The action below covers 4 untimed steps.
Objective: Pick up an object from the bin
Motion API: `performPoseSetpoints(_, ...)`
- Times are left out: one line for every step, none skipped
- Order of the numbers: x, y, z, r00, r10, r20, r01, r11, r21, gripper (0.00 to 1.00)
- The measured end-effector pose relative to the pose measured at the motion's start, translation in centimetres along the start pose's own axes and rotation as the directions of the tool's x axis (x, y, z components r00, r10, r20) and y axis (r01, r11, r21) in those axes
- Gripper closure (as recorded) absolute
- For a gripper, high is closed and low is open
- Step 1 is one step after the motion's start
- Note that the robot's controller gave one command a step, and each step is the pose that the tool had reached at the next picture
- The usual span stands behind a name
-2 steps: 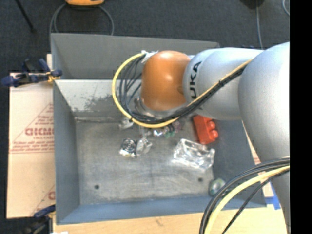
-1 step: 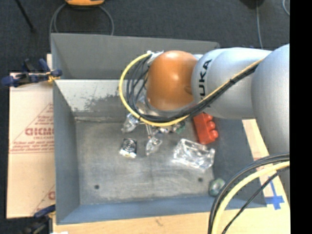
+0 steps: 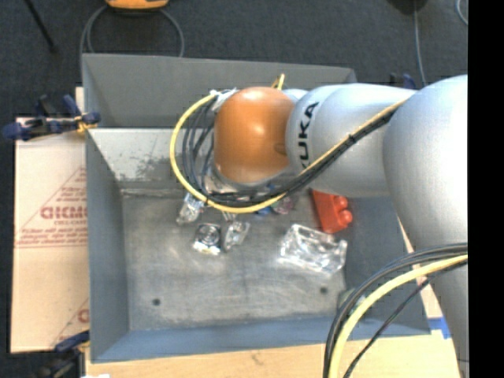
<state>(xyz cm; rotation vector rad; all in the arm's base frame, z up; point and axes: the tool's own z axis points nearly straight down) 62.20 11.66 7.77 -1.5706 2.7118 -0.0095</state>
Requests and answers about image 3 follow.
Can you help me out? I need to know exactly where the clear round glass thing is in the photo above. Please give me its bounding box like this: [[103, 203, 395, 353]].
[[191, 222, 223, 257]]

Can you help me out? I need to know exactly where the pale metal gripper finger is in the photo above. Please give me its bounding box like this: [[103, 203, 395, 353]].
[[176, 192, 207, 226], [220, 210, 251, 253]]

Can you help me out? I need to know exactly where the grey metal bin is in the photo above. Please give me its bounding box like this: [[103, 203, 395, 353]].
[[80, 53, 432, 364]]

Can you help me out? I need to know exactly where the clear plastic container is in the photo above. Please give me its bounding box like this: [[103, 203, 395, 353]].
[[276, 223, 349, 277]]

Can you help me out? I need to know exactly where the red toy brick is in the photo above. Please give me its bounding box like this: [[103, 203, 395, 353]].
[[312, 189, 354, 235]]

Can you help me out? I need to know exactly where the brown cardboard board, red print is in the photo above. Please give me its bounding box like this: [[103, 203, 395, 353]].
[[9, 117, 91, 354]]

